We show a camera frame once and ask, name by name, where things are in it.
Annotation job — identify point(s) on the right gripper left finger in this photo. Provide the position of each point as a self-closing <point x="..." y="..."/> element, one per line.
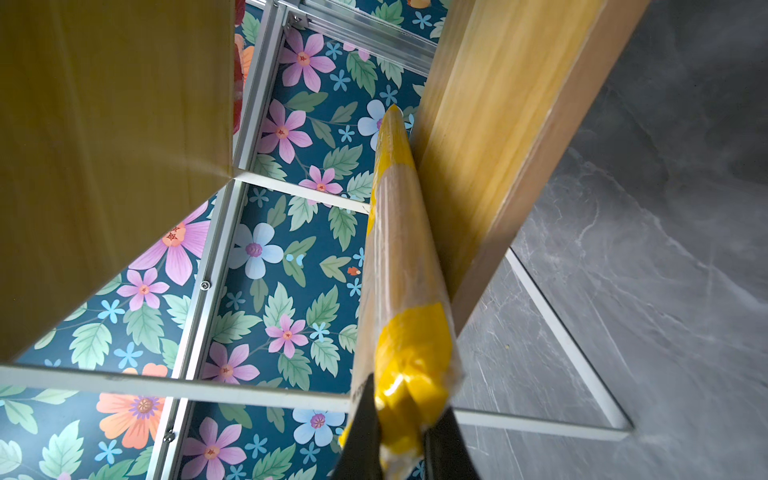
<point x="360" y="457"/>

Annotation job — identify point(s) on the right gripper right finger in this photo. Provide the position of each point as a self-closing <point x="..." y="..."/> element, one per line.
<point x="445" y="453"/>

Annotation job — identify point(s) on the yellow Pastatime spaghetti pack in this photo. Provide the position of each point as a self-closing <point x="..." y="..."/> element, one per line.
<point x="406" y="334"/>

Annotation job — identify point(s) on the red spaghetti pack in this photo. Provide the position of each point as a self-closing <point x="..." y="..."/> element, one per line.
<point x="240" y="9"/>

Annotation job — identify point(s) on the white frame wooden shelf rack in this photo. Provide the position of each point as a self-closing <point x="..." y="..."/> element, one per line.
<point x="116" y="120"/>

